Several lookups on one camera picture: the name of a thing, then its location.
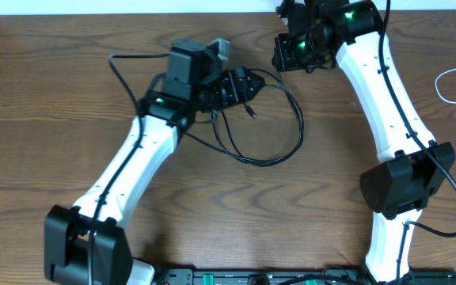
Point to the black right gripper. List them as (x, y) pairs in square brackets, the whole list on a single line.
[(283, 58)]

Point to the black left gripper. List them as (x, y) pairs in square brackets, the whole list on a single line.
[(245, 93)]

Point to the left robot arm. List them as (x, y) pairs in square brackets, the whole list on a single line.
[(87, 243)]

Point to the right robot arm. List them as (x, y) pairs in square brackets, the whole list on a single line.
[(351, 35)]

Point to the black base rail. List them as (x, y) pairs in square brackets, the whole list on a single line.
[(251, 277)]

